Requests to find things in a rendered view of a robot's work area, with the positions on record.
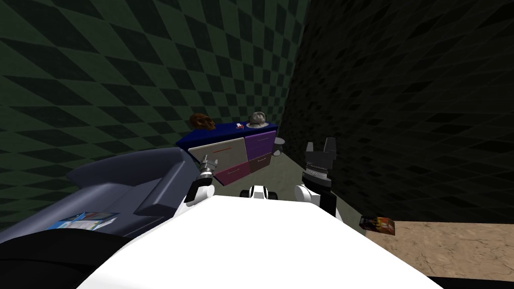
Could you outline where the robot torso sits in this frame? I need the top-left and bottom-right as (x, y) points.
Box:
(76, 184), (444, 289)

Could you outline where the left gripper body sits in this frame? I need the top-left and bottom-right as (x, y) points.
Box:
(197, 156), (219, 175)

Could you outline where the orange and black box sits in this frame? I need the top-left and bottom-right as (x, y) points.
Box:
(359, 216), (396, 236)

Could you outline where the grey sofa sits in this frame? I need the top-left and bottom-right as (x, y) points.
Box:
(0, 146), (202, 245)

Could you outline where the blue dresser with coloured drawers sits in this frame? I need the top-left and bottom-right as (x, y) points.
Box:
(175, 111), (279, 187)

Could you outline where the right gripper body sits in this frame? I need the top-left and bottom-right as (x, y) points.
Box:
(304, 151), (336, 176)

